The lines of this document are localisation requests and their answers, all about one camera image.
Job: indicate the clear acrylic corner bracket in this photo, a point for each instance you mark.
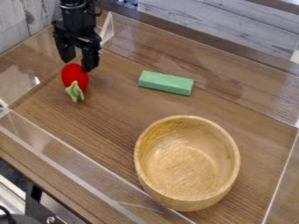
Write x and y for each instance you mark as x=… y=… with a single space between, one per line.
x=105 y=27

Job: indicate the clear acrylic tray wall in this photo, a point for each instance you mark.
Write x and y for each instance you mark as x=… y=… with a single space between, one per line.
x=84 y=185

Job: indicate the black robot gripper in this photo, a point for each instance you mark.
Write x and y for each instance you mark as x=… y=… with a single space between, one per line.
x=73 y=20

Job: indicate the red plush strawberry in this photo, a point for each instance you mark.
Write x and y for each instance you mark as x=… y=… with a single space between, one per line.
x=75 y=80

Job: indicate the green rectangular block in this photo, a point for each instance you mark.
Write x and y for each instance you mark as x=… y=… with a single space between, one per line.
x=164 y=82

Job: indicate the black metal table bracket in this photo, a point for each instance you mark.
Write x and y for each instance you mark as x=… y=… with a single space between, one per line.
x=36 y=210

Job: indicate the wooden bowl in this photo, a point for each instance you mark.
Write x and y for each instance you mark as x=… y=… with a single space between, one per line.
x=187 y=162

